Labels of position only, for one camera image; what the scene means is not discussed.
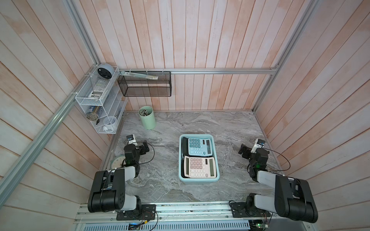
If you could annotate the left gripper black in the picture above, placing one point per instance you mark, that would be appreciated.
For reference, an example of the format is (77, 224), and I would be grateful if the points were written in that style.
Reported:
(141, 148)

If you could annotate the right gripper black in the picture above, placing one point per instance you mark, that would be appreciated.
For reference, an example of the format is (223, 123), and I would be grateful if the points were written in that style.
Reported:
(247, 152)

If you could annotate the teal plastic storage box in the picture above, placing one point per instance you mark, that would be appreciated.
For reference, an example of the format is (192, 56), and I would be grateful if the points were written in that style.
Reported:
(183, 152)

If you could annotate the teal calculator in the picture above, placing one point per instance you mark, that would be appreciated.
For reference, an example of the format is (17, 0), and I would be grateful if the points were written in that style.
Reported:
(200, 147)

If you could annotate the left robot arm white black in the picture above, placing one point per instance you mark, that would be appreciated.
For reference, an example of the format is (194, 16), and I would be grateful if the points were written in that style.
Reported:
(108, 191)

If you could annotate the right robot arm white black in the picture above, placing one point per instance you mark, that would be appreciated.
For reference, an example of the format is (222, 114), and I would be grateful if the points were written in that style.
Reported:
(292, 197)

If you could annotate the green round desk clock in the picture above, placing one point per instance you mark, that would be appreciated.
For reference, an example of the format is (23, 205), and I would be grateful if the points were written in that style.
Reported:
(117, 162)

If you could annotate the white mug on shelf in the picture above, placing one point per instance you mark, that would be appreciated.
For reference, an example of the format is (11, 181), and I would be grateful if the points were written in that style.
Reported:
(109, 123)

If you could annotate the pens in cup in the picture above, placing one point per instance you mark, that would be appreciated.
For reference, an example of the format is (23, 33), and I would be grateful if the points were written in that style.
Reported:
(144, 112)

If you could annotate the mint green pen cup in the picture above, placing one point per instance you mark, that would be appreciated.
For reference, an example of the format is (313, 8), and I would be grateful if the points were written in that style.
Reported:
(149, 122)

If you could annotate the ruler on black basket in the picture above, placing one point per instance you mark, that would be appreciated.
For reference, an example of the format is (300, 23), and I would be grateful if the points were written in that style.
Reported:
(138, 75)

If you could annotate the grey round alarm clock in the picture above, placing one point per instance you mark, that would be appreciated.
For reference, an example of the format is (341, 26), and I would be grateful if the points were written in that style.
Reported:
(105, 71)

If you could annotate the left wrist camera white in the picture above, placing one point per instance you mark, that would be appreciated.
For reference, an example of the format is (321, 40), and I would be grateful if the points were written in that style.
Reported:
(131, 140)

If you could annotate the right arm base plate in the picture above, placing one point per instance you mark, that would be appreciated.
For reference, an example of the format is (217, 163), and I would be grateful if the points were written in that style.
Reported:
(244, 210)

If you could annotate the white wire mesh shelf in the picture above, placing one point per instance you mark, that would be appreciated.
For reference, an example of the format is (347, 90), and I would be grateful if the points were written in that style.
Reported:
(99, 98)

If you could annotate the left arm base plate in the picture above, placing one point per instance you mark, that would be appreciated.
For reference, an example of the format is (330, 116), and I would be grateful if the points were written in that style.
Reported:
(138, 212)

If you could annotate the black wire mesh basket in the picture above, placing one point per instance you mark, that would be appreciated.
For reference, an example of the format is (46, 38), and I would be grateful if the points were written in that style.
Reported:
(137, 87)

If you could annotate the aluminium front rail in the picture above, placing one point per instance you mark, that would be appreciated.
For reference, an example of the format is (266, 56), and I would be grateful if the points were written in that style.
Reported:
(216, 215)

